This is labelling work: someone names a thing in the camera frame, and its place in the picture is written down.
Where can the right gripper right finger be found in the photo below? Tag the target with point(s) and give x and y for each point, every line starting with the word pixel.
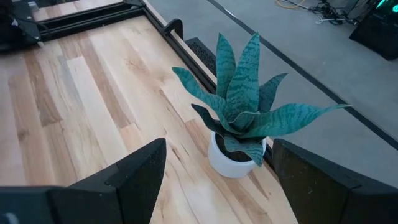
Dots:
pixel 335 199

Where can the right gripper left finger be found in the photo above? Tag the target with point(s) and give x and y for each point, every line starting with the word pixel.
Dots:
pixel 93 202

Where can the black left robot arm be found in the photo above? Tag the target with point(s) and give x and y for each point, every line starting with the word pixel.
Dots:
pixel 15 28

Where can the white plant pot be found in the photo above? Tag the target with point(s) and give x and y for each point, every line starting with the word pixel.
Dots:
pixel 227 165

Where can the green snake plant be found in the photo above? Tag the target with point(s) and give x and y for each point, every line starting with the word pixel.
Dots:
pixel 242 93

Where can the black computer tower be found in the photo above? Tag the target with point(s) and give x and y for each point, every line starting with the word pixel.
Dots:
pixel 376 34

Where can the black perforated plate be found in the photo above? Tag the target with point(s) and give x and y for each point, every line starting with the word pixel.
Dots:
pixel 202 54

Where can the black table clamp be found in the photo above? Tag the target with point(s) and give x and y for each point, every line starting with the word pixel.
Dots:
pixel 174 26

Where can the black table frame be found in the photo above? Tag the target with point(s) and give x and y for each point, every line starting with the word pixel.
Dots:
pixel 93 21

